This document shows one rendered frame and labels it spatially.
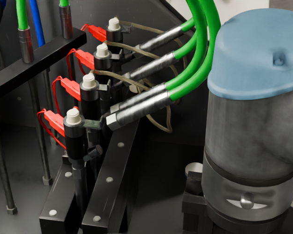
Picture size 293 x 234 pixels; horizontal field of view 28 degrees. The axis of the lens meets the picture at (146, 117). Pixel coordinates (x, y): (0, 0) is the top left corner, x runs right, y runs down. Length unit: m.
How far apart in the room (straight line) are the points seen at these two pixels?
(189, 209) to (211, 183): 0.04
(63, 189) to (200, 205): 0.42
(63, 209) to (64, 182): 0.05
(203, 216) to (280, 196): 0.07
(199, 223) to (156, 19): 0.58
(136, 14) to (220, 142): 0.62
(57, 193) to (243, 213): 0.46
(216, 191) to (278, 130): 0.09
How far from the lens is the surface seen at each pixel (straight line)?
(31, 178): 1.12
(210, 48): 0.65
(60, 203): 0.86
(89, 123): 0.76
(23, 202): 1.08
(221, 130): 0.41
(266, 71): 0.37
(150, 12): 1.01
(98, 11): 1.03
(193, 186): 0.50
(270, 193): 0.44
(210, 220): 0.49
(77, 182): 0.83
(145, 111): 0.71
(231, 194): 0.44
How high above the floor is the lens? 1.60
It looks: 39 degrees down
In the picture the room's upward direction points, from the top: straight up
